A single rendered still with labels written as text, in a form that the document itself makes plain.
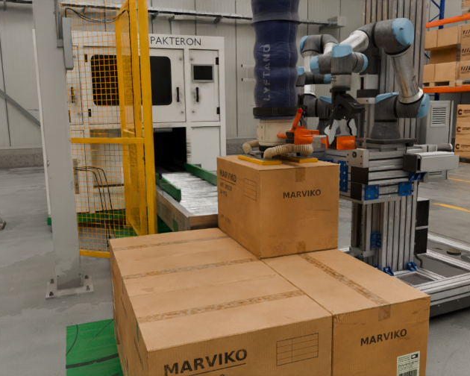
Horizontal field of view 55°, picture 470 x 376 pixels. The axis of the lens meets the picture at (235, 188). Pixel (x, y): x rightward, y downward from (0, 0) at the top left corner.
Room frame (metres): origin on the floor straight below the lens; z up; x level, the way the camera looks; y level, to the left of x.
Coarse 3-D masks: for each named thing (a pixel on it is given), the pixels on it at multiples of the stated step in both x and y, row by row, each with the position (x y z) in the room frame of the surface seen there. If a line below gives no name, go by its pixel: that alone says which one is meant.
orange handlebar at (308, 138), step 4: (312, 132) 2.38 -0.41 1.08; (316, 132) 2.39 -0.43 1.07; (280, 136) 2.16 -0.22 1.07; (284, 136) 2.11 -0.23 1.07; (300, 136) 1.98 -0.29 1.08; (304, 136) 1.93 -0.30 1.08; (308, 136) 1.91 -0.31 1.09; (312, 136) 1.92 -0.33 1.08; (300, 140) 1.98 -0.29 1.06; (304, 140) 1.93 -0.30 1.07; (308, 140) 1.90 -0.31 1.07; (312, 140) 1.87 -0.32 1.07; (324, 140) 1.78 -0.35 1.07; (344, 140) 1.67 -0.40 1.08; (348, 140) 1.66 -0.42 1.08; (352, 140) 1.67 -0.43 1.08; (344, 144) 1.66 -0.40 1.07; (348, 144) 1.66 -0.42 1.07; (352, 144) 1.66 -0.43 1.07
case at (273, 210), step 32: (224, 160) 2.37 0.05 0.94; (288, 160) 2.25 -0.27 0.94; (320, 160) 2.23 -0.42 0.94; (224, 192) 2.38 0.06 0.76; (256, 192) 1.97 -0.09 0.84; (288, 192) 1.98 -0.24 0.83; (320, 192) 2.04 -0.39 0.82; (224, 224) 2.40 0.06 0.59; (256, 224) 1.98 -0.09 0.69; (288, 224) 1.98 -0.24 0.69; (320, 224) 2.04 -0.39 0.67
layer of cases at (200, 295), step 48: (144, 240) 2.25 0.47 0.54; (192, 240) 2.24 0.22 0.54; (144, 288) 1.62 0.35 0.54; (192, 288) 1.61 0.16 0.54; (240, 288) 1.60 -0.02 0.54; (288, 288) 1.60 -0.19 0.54; (336, 288) 1.59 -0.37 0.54; (384, 288) 1.58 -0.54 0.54; (144, 336) 1.25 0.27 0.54; (192, 336) 1.24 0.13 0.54; (240, 336) 1.26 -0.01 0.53; (288, 336) 1.32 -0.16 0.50; (336, 336) 1.38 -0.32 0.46; (384, 336) 1.45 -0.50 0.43
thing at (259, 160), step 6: (252, 150) 2.32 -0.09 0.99; (240, 156) 2.35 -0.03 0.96; (246, 156) 2.31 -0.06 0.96; (252, 156) 2.27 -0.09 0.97; (258, 156) 2.26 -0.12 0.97; (252, 162) 2.19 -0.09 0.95; (258, 162) 2.12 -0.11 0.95; (264, 162) 2.08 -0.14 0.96; (270, 162) 2.09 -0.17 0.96; (276, 162) 2.10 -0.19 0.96
